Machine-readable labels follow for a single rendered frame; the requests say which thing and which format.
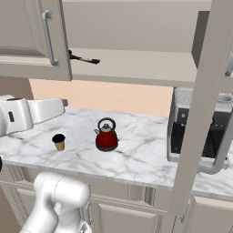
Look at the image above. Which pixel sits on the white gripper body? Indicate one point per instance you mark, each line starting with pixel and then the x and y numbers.
pixel 45 110

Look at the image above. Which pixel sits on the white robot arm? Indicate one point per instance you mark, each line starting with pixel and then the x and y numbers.
pixel 60 194

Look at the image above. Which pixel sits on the black pan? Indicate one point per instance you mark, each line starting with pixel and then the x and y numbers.
pixel 82 58

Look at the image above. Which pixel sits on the beige base cabinet door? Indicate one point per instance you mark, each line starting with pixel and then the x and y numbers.
pixel 24 197
pixel 212 217
pixel 127 218

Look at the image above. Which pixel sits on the tan paper cup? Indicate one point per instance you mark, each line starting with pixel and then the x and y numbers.
pixel 59 142

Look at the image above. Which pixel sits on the red kettle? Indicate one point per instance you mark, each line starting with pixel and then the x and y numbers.
pixel 106 138

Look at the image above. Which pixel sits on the silver coffee machine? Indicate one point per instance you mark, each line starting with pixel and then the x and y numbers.
pixel 179 127

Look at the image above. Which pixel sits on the beige wall cabinet door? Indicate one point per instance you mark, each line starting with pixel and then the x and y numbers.
pixel 200 100
pixel 18 27

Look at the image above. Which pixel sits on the beige wall cabinet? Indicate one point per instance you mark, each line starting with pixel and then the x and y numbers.
pixel 130 39

